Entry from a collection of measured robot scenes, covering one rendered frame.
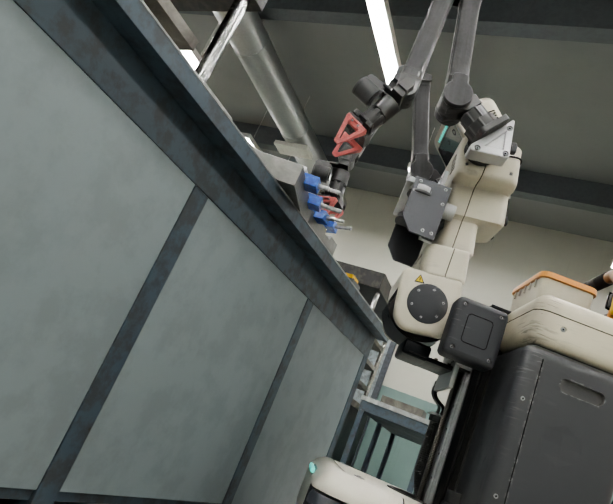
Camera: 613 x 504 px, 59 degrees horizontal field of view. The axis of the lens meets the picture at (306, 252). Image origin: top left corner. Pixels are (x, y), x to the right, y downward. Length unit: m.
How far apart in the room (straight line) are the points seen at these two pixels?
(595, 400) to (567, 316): 0.18
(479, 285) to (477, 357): 7.06
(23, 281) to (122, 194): 0.21
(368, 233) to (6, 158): 8.26
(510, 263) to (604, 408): 7.22
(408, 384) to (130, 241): 7.20
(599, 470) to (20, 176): 1.19
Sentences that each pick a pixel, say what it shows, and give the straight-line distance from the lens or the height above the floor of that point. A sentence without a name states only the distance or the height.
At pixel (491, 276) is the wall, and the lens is 8.42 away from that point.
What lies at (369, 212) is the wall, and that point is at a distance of 9.11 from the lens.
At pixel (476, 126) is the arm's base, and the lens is 1.47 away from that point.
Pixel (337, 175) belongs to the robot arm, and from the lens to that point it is 1.84.
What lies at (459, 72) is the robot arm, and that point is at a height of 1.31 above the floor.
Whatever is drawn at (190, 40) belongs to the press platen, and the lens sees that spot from 2.34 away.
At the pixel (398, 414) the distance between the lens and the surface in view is 5.08.
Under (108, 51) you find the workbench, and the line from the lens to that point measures 0.94.
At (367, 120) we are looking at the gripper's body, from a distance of 1.40.
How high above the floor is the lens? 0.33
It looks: 17 degrees up
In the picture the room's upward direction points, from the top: 23 degrees clockwise
